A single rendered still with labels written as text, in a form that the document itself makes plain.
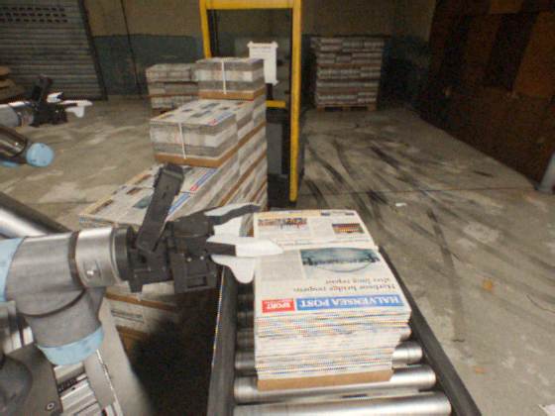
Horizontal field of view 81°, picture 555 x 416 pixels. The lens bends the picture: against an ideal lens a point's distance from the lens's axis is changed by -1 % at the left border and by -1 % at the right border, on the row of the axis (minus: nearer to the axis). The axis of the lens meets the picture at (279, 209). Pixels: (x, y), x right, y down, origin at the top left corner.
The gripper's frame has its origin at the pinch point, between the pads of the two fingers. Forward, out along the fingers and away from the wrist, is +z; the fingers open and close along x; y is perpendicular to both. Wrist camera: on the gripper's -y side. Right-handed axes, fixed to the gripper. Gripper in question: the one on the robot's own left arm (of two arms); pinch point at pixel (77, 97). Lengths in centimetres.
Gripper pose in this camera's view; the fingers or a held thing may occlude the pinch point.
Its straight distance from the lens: 156.8
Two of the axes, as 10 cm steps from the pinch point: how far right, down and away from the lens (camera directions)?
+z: 4.1, -4.4, 7.9
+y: -1.2, 8.4, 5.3
